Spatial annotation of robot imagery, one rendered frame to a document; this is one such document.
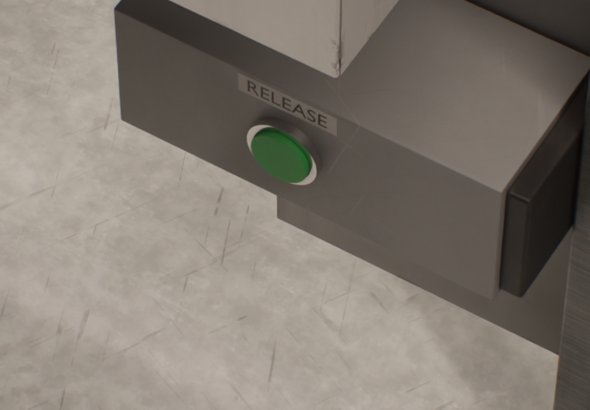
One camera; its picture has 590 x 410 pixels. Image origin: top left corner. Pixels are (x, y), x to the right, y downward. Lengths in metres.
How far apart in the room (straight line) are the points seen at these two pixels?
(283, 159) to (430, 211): 0.07
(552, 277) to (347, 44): 0.37
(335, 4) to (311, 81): 0.22
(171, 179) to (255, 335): 0.18
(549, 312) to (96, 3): 1.45
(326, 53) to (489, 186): 0.18
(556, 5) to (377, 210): 0.12
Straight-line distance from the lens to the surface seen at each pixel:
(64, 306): 2.88
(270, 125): 1.51
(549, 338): 1.69
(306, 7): 1.29
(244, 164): 1.55
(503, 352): 2.85
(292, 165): 1.52
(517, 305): 1.68
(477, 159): 1.47
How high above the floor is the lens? 2.35
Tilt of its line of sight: 53 degrees down
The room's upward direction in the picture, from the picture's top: straight up
